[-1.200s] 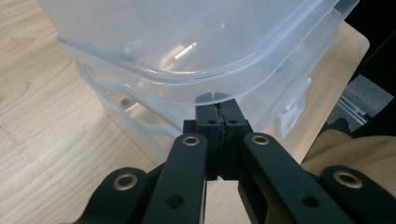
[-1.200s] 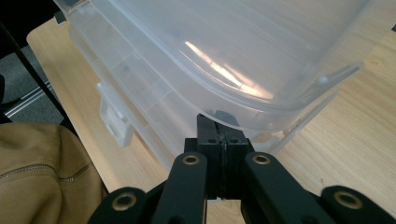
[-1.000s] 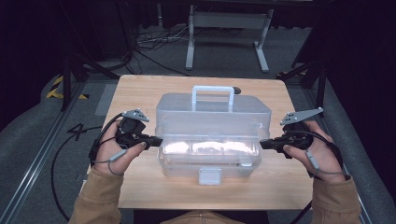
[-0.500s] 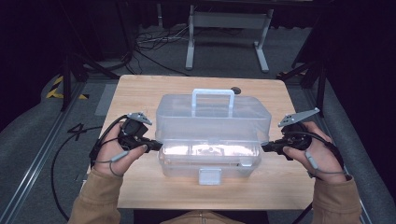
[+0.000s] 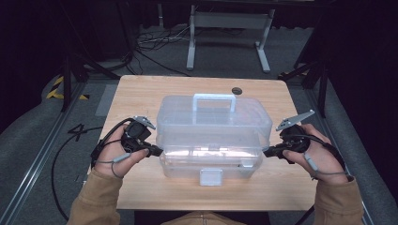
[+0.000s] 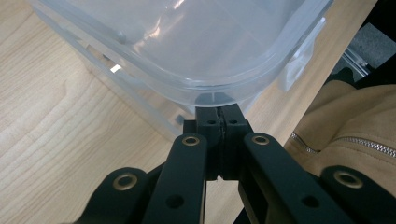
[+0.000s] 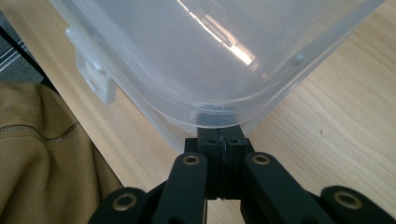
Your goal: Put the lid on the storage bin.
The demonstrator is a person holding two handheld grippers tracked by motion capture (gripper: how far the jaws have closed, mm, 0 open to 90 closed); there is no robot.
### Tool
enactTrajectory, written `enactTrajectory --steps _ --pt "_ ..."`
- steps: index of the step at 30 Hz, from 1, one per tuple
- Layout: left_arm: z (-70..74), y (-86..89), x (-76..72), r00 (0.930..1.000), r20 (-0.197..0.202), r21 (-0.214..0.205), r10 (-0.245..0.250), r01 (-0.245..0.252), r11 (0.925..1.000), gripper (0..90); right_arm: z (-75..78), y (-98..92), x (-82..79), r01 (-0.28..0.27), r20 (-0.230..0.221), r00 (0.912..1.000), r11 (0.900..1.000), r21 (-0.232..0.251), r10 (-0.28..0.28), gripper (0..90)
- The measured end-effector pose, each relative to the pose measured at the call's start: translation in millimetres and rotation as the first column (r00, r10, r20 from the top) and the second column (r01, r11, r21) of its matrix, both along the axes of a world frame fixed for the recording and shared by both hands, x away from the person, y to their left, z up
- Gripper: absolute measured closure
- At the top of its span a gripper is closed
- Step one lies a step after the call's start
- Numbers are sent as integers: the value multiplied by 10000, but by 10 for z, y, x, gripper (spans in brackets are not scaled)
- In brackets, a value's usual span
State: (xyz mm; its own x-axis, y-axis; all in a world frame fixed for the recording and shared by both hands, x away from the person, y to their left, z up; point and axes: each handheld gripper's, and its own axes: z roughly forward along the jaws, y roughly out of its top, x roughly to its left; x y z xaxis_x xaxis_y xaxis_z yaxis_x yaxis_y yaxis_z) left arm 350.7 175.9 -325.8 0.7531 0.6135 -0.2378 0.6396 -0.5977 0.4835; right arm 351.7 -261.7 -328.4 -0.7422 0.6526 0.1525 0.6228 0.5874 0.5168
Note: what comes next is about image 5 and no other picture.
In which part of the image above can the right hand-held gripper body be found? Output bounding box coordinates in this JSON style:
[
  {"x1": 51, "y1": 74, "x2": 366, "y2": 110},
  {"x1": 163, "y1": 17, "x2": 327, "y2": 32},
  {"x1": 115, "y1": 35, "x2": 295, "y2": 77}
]
[{"x1": 275, "y1": 109, "x2": 315, "y2": 158}]

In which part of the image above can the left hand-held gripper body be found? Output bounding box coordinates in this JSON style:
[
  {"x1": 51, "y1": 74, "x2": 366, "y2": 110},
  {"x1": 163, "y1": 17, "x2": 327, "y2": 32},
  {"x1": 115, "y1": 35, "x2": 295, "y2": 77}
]
[{"x1": 120, "y1": 115, "x2": 158, "y2": 155}]

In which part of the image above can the clear plastic storage box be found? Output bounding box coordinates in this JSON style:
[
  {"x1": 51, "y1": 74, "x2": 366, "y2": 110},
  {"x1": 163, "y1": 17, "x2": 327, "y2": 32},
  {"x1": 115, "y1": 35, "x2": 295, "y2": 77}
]
[{"x1": 155, "y1": 93, "x2": 274, "y2": 188}]

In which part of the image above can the person's left hand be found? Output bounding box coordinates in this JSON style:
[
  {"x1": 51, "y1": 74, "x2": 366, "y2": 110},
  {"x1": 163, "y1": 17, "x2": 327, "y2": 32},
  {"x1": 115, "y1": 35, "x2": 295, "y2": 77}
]
[{"x1": 93, "y1": 124, "x2": 150, "y2": 180}]

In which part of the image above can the person's right hand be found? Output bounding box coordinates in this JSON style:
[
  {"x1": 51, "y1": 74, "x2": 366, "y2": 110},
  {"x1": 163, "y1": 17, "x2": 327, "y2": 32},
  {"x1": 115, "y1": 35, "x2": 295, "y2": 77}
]
[{"x1": 282, "y1": 123, "x2": 351, "y2": 186}]

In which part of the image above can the black tripod stand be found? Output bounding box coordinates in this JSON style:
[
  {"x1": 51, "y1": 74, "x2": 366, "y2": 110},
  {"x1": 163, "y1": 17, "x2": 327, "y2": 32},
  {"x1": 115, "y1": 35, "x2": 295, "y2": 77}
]
[
  {"x1": 59, "y1": 0, "x2": 122, "y2": 113},
  {"x1": 277, "y1": 57, "x2": 330, "y2": 119}
]

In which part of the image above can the person's torso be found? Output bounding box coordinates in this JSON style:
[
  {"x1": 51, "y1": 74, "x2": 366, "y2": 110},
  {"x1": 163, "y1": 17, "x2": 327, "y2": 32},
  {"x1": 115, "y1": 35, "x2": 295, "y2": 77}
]
[{"x1": 160, "y1": 211, "x2": 249, "y2": 225}]

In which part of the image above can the yellow black floor tape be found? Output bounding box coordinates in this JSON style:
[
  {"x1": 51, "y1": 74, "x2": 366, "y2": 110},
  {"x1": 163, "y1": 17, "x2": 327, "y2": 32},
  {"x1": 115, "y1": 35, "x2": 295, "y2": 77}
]
[{"x1": 45, "y1": 76, "x2": 90, "y2": 101}]

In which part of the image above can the grey right hand cable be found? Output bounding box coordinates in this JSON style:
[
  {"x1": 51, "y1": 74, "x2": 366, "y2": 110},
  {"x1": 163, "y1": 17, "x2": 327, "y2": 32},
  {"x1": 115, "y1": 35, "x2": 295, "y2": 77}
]
[{"x1": 302, "y1": 152, "x2": 355, "y2": 183}]

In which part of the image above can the grey hand cable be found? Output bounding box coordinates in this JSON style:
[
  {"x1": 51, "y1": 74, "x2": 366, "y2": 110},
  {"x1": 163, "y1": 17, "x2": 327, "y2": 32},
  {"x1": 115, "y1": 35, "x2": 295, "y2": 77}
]
[
  {"x1": 94, "y1": 152, "x2": 132, "y2": 180},
  {"x1": 302, "y1": 152, "x2": 355, "y2": 183}
]

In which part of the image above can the grey left hand cable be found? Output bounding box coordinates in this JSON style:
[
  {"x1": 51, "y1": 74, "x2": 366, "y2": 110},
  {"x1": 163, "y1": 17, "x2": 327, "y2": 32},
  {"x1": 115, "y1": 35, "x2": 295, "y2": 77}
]
[{"x1": 94, "y1": 152, "x2": 132, "y2": 180}]

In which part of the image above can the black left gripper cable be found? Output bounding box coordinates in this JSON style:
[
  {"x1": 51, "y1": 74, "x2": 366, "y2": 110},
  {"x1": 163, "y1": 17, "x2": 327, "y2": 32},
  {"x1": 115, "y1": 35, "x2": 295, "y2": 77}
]
[{"x1": 89, "y1": 117, "x2": 135, "y2": 170}]

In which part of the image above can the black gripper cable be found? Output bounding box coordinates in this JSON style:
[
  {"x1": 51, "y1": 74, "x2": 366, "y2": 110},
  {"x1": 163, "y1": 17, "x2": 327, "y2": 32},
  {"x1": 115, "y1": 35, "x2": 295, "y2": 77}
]
[
  {"x1": 292, "y1": 133, "x2": 347, "y2": 173},
  {"x1": 89, "y1": 117, "x2": 135, "y2": 170}
]

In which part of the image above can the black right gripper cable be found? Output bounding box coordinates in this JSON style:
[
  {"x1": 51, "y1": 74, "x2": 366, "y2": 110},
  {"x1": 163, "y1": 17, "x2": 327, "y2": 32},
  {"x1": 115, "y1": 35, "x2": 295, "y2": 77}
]
[{"x1": 292, "y1": 133, "x2": 347, "y2": 173}]

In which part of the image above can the black floor cable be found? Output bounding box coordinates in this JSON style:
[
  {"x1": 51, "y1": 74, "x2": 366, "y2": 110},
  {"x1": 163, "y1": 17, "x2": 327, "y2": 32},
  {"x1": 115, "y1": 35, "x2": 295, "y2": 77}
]
[{"x1": 51, "y1": 126, "x2": 105, "y2": 222}]

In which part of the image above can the tangle of floor cables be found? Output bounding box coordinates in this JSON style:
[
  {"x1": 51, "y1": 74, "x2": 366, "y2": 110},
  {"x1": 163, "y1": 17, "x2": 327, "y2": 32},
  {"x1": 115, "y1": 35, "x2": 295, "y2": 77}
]
[{"x1": 134, "y1": 23, "x2": 192, "y2": 53}]

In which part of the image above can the grey metal stand frame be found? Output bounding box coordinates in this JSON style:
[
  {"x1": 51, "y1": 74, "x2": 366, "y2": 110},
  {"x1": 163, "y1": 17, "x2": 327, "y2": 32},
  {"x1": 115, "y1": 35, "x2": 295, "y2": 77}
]
[{"x1": 186, "y1": 4, "x2": 276, "y2": 74}]

